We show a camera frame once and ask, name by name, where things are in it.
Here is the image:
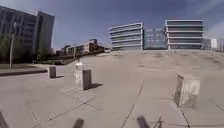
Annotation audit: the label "row of trees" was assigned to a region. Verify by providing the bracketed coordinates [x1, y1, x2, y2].
[0, 35, 54, 64]

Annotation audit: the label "wide white banded building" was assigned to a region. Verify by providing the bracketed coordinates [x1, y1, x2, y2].
[164, 19, 205, 51]

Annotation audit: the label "small stone block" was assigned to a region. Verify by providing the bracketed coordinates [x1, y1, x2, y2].
[48, 65, 57, 79]

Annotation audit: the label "robot's own part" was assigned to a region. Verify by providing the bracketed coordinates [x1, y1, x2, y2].
[136, 115, 151, 128]
[72, 117, 85, 128]

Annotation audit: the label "wide stone stairs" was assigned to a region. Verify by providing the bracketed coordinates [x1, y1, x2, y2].
[96, 49, 224, 71]

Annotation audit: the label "grey pole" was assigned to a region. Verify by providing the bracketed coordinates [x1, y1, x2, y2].
[9, 22, 17, 70]

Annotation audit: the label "wide pale stone block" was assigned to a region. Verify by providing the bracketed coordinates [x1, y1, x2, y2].
[173, 73, 201, 109]

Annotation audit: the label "grey stone slab plaza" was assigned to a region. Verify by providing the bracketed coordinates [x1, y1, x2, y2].
[0, 49, 224, 128]

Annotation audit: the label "dark kerb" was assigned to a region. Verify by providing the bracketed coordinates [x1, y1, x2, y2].
[0, 68, 49, 78]

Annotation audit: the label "low tan building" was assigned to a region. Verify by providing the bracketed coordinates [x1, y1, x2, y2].
[61, 38, 112, 56]

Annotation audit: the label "grass strip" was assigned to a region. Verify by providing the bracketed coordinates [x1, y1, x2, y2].
[0, 62, 48, 71]

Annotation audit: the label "large grey office building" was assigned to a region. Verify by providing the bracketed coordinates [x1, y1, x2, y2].
[0, 5, 56, 64]

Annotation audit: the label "glass fronted building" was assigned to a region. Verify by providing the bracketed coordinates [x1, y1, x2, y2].
[143, 28, 168, 51]

